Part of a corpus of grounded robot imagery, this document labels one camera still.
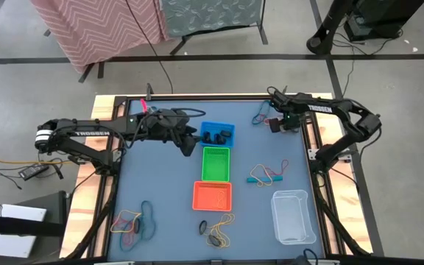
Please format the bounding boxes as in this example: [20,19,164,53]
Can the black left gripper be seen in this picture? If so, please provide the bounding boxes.
[144,107,202,158]

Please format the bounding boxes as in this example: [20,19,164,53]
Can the orange plastic basket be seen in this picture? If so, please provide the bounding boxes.
[191,180,233,213]

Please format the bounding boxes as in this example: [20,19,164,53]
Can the yellow rubber band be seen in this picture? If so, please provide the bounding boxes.
[214,188,228,210]
[109,209,144,234]
[207,220,231,248]
[206,212,236,248]
[249,163,274,188]

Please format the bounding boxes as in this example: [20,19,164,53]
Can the large teal rubber band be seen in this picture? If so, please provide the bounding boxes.
[139,199,158,241]

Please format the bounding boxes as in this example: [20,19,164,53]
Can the blue plastic basket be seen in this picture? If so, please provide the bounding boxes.
[199,121,236,149]

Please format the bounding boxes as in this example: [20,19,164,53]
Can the green plastic basket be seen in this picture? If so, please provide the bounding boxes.
[201,146,232,183]

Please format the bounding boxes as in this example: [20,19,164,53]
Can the grey-blue table mat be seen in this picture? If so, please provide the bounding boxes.
[107,99,326,262]

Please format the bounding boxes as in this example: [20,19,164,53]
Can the black floor stand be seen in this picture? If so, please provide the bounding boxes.
[305,0,357,56]

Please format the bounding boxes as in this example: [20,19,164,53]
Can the clear plastic container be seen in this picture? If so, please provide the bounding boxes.
[270,189,318,247]

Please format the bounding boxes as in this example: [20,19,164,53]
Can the wooden table board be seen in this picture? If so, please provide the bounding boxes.
[59,91,374,259]

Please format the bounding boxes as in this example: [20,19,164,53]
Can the green leaf-print cloth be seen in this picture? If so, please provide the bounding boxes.
[159,0,265,38]

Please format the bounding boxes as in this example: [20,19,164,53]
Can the black equipment box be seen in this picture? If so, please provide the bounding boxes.
[343,0,424,42]

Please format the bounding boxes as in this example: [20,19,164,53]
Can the pink chevron cloth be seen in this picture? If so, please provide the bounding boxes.
[29,0,169,74]

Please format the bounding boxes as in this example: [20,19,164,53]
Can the black side desk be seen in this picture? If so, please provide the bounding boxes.
[0,190,74,265]

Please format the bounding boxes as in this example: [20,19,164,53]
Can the black power adapter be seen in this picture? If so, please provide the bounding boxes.
[18,164,50,182]

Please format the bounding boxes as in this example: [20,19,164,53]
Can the white paper sheet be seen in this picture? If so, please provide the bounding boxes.
[0,233,38,259]
[0,203,48,222]

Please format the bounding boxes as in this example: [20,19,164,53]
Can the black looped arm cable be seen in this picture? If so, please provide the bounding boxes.
[170,107,207,119]

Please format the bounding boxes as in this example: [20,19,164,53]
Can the black floor cables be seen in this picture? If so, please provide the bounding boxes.
[331,27,404,107]
[0,146,66,207]

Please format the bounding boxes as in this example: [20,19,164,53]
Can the black cloth rack frame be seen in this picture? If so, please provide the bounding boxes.
[78,60,105,84]
[169,0,269,56]

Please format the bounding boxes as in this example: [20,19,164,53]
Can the black hanging cable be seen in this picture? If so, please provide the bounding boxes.
[124,0,174,95]

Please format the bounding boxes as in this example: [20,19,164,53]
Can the yellow floor cable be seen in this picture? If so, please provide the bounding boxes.
[0,152,72,166]

